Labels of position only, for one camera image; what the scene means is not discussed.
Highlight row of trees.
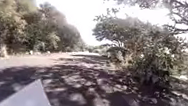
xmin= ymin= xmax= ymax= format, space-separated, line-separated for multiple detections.
xmin=0 ymin=0 xmax=91 ymax=68

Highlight large bare-branched tree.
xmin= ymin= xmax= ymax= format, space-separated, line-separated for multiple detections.
xmin=85 ymin=0 xmax=188 ymax=45

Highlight grey-brown asphalt road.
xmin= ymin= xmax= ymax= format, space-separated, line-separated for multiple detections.
xmin=0 ymin=42 xmax=188 ymax=106

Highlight dense green trees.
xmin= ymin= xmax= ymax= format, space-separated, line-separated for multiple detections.
xmin=86 ymin=7 xmax=188 ymax=92

